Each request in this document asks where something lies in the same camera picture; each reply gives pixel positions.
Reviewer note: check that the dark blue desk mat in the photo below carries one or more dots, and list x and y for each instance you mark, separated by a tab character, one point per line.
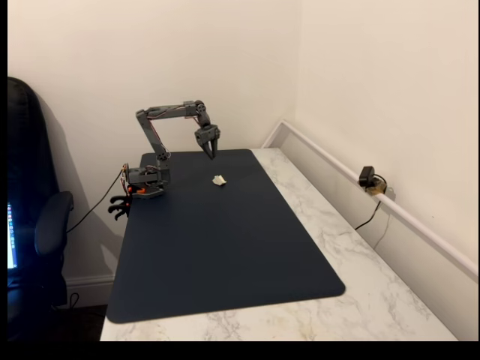
225	243

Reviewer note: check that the white baseboard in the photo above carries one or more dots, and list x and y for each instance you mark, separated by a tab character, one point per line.
90	285

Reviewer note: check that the black office chair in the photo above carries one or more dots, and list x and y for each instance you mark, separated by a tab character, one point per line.
30	150

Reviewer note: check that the white angular plastic object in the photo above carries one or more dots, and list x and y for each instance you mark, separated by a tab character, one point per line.
219	180

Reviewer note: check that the black clamp with orange tip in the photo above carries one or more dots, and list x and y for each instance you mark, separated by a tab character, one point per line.
119	200
119	214

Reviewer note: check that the yellowish webcam mount block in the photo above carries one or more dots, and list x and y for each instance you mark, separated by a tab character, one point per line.
377	188

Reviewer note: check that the lit laptop screen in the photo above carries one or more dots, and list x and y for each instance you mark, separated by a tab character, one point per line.
11	236

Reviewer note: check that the white rail trim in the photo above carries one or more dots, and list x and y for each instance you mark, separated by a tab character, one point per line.
412	222

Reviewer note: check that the grey SO-100 robot arm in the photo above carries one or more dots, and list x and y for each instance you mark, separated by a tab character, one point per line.
148	131

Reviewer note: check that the black webcam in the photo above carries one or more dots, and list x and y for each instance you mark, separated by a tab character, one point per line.
365	176

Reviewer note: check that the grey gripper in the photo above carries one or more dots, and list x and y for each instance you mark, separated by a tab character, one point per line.
205	138

